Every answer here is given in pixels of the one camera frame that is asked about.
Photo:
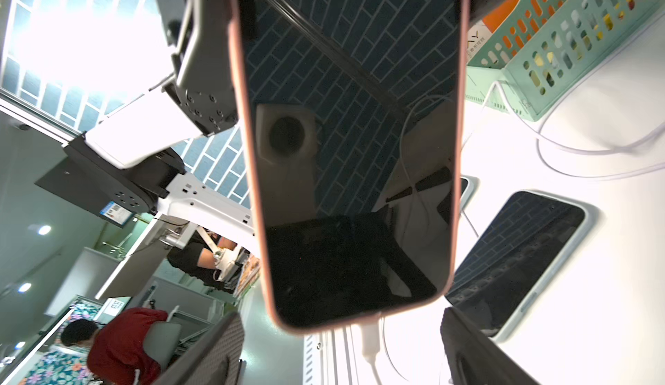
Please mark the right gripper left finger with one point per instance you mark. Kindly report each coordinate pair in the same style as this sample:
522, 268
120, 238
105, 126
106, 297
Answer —
214, 360

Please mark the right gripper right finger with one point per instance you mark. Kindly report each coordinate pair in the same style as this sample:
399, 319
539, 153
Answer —
473, 358

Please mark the black phone green case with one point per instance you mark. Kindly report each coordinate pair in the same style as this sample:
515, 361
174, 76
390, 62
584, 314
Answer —
469, 185
516, 258

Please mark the black phone pink case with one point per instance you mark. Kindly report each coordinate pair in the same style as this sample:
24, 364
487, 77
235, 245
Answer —
353, 136

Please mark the person in red shirt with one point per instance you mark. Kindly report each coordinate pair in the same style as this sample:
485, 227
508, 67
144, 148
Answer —
116, 351

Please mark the orange folder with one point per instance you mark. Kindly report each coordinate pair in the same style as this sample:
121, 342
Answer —
496, 17

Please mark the green mesh file organizer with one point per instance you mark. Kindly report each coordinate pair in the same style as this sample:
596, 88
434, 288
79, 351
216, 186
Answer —
544, 47

